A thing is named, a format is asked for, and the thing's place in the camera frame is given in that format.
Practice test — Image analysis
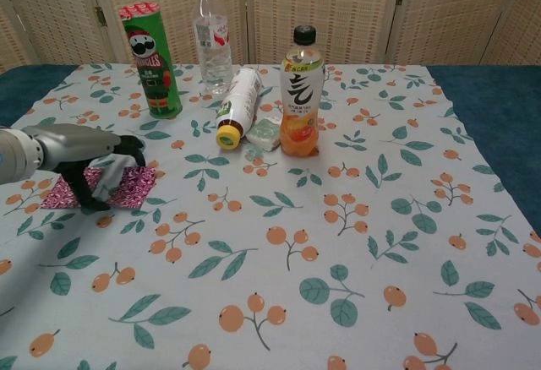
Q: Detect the pink patterned packet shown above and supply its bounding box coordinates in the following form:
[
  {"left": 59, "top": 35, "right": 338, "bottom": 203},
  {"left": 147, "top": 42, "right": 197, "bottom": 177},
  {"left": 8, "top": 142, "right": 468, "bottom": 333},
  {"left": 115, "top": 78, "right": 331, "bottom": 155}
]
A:
[
  {"left": 110, "top": 166, "right": 158, "bottom": 212},
  {"left": 41, "top": 166, "right": 107, "bottom": 211}
]

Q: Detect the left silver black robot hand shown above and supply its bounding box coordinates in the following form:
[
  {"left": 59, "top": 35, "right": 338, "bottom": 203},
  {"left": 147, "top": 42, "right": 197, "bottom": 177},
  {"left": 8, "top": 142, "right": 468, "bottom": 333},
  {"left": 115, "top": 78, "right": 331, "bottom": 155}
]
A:
[{"left": 24, "top": 123, "right": 147, "bottom": 215}]

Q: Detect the small green white packet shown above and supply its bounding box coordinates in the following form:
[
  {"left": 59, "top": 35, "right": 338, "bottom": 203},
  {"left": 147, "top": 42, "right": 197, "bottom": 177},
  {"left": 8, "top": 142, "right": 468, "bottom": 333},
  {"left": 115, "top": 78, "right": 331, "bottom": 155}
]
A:
[{"left": 246, "top": 117, "right": 282, "bottom": 153}]

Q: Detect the white bottle yellow cap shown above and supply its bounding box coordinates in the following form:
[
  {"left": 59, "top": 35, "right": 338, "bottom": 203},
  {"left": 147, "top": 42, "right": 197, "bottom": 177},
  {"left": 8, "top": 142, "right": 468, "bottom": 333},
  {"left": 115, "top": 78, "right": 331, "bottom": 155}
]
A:
[{"left": 215, "top": 68, "right": 264, "bottom": 152}]

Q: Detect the orange drink bottle black cap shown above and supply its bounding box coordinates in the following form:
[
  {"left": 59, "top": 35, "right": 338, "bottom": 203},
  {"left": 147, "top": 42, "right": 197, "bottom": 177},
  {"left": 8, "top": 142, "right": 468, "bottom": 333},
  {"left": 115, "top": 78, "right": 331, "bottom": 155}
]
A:
[{"left": 280, "top": 24, "right": 326, "bottom": 158}]

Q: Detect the floral print tablecloth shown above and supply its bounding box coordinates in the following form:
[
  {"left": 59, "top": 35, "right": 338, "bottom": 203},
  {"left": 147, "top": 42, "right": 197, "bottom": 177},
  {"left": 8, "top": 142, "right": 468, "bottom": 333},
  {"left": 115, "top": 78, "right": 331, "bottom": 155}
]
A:
[{"left": 0, "top": 62, "right": 541, "bottom": 370}]

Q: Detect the green Pringles can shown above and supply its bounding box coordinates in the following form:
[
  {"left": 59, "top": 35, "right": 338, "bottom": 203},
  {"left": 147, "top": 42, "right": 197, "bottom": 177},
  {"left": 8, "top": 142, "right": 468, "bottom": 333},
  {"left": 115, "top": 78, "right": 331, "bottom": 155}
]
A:
[{"left": 117, "top": 1, "right": 185, "bottom": 120}]

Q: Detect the bamboo folding screen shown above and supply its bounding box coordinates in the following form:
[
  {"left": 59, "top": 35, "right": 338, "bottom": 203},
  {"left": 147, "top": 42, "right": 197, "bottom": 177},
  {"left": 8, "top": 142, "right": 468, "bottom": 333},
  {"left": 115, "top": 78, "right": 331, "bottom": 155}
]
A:
[{"left": 0, "top": 0, "right": 541, "bottom": 68}]

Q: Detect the clear water bottle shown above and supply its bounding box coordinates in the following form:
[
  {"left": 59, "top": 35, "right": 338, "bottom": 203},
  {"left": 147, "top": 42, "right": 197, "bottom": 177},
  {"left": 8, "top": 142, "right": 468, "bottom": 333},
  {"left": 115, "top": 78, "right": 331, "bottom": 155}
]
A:
[{"left": 192, "top": 0, "right": 234, "bottom": 96}]

